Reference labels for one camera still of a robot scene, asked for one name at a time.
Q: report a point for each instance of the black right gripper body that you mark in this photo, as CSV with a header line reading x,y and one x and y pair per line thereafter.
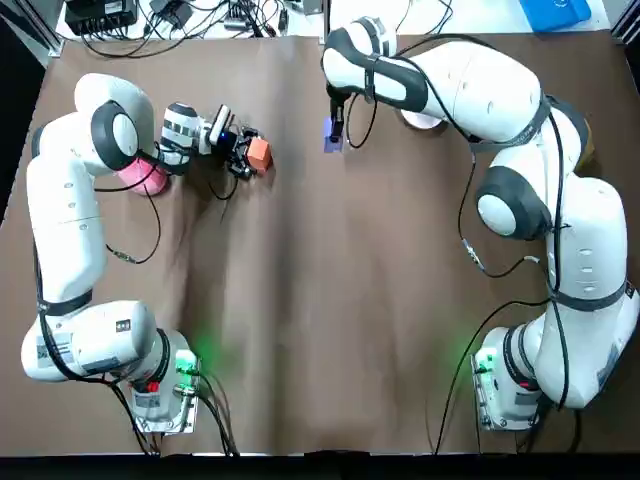
x,y
340,94

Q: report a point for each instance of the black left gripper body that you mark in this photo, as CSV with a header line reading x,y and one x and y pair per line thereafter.
x,y
235,147

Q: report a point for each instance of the orange foam square block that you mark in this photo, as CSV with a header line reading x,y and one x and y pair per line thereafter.
x,y
260,156

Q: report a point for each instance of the purple foam square block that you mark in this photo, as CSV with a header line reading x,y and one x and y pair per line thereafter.
x,y
335,146

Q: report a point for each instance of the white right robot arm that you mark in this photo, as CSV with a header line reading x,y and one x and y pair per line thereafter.
x,y
585,260

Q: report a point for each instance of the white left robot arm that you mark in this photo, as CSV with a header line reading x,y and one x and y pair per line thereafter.
x,y
65,200

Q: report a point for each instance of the white round plate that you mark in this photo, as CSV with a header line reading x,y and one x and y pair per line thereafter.
x,y
420,122

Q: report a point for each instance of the pink plush toy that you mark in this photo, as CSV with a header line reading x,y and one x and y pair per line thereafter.
x,y
145,180

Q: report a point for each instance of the black usb hub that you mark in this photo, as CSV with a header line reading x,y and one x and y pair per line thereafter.
x,y
240,19

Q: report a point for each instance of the black power adapter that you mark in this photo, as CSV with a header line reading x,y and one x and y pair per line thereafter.
x,y
170,14

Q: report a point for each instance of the blue plastic tray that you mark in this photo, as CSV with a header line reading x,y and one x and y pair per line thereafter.
x,y
560,15

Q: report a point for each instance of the aluminium frame post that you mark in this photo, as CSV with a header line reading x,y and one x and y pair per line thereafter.
x,y
47,40
315,17
625,22

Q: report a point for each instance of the black switch box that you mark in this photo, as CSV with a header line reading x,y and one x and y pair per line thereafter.
x,y
100,15

